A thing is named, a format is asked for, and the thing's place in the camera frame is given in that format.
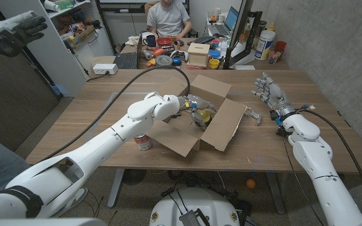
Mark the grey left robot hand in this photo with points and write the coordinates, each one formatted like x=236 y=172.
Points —
x=198 y=102

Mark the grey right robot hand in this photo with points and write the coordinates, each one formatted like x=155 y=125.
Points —
x=275 y=94

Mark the yellow push button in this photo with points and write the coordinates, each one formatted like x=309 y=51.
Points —
x=205 y=115

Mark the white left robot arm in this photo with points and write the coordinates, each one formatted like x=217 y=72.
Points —
x=99 y=147

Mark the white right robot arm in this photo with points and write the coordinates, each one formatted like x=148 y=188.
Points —
x=322 y=169

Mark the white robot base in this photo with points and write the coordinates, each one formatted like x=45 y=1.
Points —
x=200 y=204

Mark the red soda can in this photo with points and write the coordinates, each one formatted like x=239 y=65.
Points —
x=143 y=143

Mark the silver metal clip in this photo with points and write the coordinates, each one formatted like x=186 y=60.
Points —
x=255 y=115

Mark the wooden desk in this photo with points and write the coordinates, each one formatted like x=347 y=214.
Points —
x=264 y=65

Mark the open cardboard box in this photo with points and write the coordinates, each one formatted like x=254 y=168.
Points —
x=222 y=128

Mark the clear glass with items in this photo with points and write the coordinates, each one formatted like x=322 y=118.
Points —
x=274 y=55

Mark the white pad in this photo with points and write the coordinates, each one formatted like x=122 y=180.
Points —
x=244 y=67

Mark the yellow cup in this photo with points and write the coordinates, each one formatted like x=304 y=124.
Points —
x=213 y=63

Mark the small wooden box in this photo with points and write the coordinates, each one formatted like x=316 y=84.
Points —
x=198 y=55

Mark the red cup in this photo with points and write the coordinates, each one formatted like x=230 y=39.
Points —
x=281 y=46

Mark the white canister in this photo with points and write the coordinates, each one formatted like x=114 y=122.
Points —
x=265 y=44

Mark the white game controller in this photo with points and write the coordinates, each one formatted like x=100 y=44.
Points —
x=179 y=55

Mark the blue bowl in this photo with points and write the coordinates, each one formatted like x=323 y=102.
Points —
x=214 y=53

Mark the small black keyboard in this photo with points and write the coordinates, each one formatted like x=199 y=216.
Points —
x=203 y=39

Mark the orange tool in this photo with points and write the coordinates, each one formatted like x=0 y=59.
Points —
x=157 y=52

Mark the red bowl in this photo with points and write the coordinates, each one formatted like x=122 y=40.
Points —
x=164 y=41

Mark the black monitor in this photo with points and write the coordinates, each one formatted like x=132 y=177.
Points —
x=240 y=31

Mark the dark blue mug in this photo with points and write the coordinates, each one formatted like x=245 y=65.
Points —
x=151 y=40

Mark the open laptop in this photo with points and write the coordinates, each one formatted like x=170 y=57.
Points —
x=231 y=19

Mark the seated person grey t-shirt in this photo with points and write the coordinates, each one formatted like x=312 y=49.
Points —
x=168 y=17

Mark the orange ball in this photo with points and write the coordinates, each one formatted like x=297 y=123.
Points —
x=250 y=183

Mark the grey table leg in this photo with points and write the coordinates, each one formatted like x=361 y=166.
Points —
x=115 y=188
x=275 y=191

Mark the black floor fan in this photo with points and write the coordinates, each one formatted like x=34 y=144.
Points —
x=134 y=176

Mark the white power box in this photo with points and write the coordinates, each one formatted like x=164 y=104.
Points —
x=105 y=68

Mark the black device on base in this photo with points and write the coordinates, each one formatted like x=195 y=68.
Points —
x=189 y=218

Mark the cardboard box with clutter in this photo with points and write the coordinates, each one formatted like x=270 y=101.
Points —
x=82 y=37

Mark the grey white sneaker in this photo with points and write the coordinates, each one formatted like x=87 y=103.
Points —
x=82 y=194

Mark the white shelf unit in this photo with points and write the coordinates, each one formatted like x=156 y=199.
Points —
x=55 y=59

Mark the white robot torso edge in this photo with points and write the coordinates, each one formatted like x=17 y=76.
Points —
x=42 y=222

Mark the black white teleoperation glove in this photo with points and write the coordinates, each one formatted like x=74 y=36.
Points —
x=8 y=40

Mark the grey duct tape roll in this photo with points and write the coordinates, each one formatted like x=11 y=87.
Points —
x=163 y=60

